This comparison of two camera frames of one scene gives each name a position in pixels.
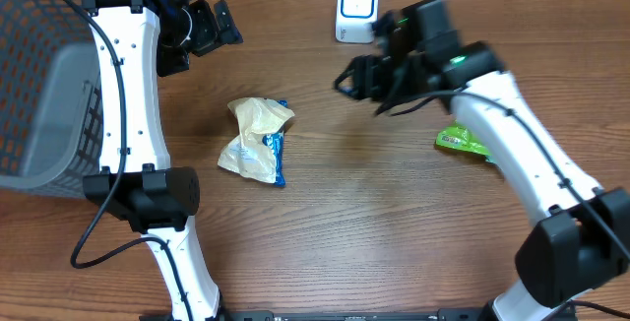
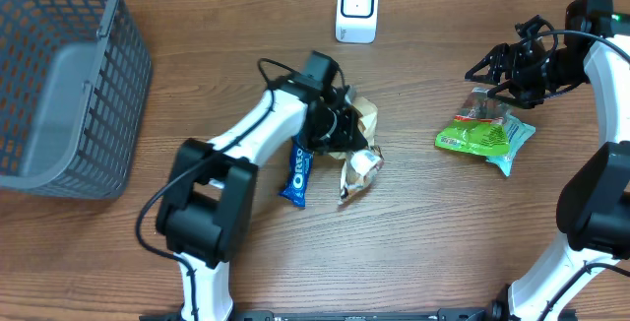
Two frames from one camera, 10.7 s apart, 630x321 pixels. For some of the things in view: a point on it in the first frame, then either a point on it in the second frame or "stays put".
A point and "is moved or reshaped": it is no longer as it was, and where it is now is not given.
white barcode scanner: x=357 y=9 stays put
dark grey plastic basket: x=51 y=110 stays put
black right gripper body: x=392 y=76 to x=532 y=73
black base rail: x=345 y=314 stays put
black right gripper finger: x=361 y=69 to x=497 y=63
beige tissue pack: x=247 y=155 is moved or reshaped
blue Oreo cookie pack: x=275 y=144 to x=300 y=166
